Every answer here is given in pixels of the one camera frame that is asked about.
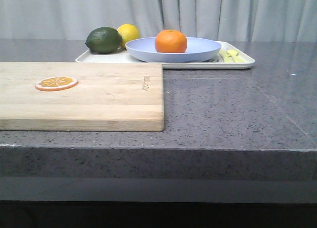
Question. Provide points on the orange mandarin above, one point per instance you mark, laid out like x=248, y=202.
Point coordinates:
x=170, y=41

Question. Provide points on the light blue plate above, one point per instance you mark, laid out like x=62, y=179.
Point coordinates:
x=198, y=50

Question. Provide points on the white tray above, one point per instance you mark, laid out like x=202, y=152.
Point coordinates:
x=214, y=63

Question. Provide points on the wooden cutting board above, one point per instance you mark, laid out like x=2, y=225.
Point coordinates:
x=108, y=97

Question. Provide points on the yellow lemon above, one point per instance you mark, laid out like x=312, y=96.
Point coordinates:
x=128, y=33

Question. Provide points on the yellow green utensil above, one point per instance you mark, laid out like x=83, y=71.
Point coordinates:
x=226, y=57

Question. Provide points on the green lime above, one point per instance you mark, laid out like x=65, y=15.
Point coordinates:
x=103, y=40

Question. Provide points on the orange slice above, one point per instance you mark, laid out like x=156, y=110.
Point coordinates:
x=56, y=83

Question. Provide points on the grey curtain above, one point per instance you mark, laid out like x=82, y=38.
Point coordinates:
x=227, y=20

